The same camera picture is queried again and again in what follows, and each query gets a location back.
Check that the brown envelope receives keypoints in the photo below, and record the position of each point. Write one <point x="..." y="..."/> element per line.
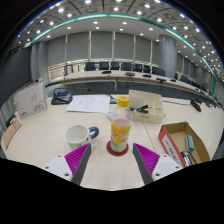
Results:
<point x="10" y="133"/>

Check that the white remote control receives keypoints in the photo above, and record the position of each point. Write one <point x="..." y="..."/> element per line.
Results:
<point x="111" y="115"/>

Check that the black desk phone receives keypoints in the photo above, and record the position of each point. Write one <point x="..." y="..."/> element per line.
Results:
<point x="61" y="97"/>

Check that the yellow-capped clear drink bottle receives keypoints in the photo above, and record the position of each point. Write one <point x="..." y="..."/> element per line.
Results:
<point x="120" y="133"/>

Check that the black desk microphones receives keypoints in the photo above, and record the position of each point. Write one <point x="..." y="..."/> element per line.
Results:
<point x="130" y="74"/>

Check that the white desk organizer box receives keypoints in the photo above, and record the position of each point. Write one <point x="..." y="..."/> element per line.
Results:
<point x="146" y="98"/>

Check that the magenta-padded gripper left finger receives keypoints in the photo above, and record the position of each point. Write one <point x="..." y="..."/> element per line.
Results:
<point x="60" y="166"/>

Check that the flat round red coaster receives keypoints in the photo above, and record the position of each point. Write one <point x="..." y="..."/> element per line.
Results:
<point x="110" y="150"/>

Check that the open cardboard box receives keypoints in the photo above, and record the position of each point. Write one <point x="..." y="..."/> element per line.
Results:
<point x="176" y="136"/>

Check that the black marker pen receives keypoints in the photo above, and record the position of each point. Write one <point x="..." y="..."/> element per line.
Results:
<point x="185" y="157"/>

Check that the teal eraser block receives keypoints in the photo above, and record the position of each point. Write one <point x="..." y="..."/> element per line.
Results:
<point x="189" y="142"/>

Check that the round ceiling lights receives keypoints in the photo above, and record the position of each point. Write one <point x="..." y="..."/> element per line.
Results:
<point x="116" y="9"/>

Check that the black microphone base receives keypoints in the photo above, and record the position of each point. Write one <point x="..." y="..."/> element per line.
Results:
<point x="196" y="105"/>

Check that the row of black office chairs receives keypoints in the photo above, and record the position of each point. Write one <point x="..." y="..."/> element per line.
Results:
<point x="104" y="65"/>

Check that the white paper sheet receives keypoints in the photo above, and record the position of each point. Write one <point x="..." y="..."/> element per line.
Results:
<point x="88" y="104"/>

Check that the black binder clip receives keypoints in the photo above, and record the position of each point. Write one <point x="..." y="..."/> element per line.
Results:
<point x="141" y="108"/>

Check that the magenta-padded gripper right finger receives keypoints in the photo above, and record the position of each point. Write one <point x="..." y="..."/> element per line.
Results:
<point x="163" y="165"/>

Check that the white box with line drawing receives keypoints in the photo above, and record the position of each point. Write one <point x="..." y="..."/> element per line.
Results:
<point x="30" y="101"/>

